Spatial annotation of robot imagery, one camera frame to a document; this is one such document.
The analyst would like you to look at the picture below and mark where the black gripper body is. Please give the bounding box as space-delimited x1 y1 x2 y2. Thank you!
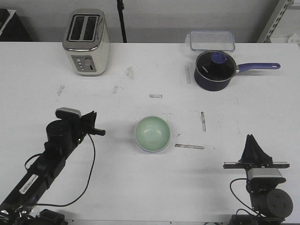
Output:
72 118 105 145
223 161 290 173

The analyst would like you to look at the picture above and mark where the clear plastic food container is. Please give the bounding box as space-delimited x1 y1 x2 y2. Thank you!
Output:
185 30 235 52

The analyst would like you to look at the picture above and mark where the black tripod pole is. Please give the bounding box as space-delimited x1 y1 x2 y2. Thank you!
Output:
116 0 127 43

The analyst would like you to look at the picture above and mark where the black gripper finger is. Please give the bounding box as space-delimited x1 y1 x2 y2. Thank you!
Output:
81 113 89 124
239 135 254 163
252 135 273 163
88 112 97 130

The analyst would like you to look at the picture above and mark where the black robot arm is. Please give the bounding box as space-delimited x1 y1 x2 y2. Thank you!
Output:
0 107 105 222
135 116 293 225

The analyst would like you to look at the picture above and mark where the glass pot lid blue knob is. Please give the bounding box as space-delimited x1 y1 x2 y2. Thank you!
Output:
195 51 236 82

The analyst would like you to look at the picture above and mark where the cream two-slot toaster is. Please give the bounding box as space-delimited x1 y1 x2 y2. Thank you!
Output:
62 8 110 76

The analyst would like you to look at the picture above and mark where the grey metal shelf upright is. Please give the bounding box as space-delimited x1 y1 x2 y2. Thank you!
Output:
257 0 300 43

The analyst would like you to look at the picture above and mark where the blue saucepan with handle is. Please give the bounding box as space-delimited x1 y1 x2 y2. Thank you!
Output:
194 50 281 91

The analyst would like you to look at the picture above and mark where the light green bowl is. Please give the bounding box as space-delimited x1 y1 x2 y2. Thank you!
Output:
135 116 171 143

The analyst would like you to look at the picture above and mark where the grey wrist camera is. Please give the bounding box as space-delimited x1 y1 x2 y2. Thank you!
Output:
247 168 283 180
55 107 82 119

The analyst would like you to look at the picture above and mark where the blue bowl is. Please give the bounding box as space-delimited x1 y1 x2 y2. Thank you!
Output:
136 141 169 153

